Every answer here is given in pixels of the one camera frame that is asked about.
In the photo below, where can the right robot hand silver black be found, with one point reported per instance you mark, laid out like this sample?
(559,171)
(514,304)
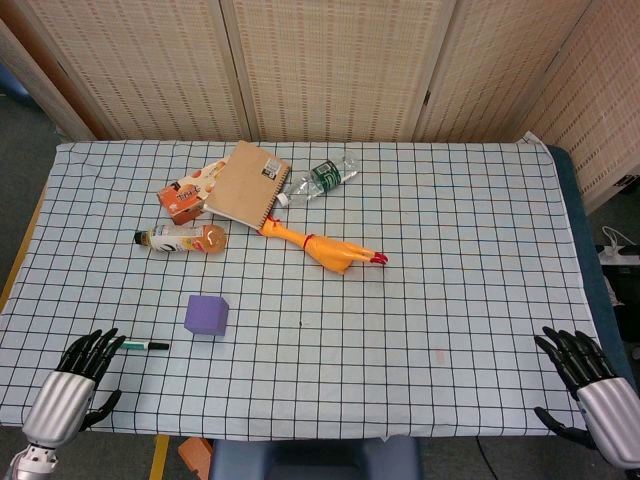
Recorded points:
(607,405)

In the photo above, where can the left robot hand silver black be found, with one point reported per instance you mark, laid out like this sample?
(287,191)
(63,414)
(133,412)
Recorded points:
(60,405)

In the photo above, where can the green marker black cap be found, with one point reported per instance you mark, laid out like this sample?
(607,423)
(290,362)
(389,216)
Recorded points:
(145,345)

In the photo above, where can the purple foam cube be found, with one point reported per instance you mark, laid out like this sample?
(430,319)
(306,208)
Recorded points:
(206,316)

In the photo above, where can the blue robot base seat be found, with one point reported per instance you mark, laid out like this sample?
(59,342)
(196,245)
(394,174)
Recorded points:
(315,460)

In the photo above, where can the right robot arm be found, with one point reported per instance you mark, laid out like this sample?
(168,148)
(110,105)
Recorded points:
(631,472)

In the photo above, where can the black equipment case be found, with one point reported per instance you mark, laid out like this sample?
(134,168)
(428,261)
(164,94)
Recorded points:
(625,300)

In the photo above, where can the orange box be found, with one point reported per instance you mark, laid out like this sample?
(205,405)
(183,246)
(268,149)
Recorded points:
(196,454)

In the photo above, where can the orange juice bottle black cap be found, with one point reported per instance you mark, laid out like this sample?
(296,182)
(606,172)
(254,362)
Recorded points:
(180,241)

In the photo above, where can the blue checked tablecloth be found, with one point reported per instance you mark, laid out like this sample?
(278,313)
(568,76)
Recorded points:
(400,325)

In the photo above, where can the orange drink carton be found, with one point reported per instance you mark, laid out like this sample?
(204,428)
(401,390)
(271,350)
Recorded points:
(182,200)

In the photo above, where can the brown spiral notebook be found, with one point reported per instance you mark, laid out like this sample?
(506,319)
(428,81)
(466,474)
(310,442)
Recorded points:
(247,185)

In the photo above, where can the yellow rubber chicken toy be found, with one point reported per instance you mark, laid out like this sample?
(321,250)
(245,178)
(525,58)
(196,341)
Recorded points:
(327,251)

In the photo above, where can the clear water bottle green label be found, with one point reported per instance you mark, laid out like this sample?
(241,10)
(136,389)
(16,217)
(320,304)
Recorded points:
(320,179)

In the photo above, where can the woven folding screen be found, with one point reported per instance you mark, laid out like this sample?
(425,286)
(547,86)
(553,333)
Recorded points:
(330,65)

